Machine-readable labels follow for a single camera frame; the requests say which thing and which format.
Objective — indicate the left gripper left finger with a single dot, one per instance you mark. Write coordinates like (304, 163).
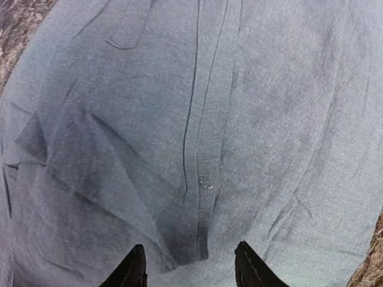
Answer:
(131, 272)

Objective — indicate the grey button shirt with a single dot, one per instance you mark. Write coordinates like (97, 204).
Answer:
(187, 127)

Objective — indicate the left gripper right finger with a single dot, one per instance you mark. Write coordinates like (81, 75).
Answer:
(252, 271)

